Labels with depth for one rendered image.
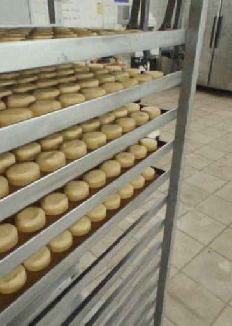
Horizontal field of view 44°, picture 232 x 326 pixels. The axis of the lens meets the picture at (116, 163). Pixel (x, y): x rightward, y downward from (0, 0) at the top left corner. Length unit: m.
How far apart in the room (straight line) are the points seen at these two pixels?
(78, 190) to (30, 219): 0.11
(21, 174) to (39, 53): 0.18
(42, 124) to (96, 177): 0.24
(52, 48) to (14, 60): 0.06
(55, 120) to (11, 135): 0.07
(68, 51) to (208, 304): 1.56
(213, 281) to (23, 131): 1.64
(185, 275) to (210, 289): 0.15
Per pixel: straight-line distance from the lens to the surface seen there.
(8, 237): 0.48
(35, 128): 0.39
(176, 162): 0.81
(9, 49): 0.36
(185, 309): 1.72
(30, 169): 0.46
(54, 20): 0.98
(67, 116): 0.43
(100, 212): 0.65
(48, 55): 0.39
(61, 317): 1.49
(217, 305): 1.78
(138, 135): 0.61
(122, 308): 0.95
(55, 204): 0.53
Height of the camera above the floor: 1.36
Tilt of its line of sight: 27 degrees down
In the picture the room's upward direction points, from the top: 1 degrees clockwise
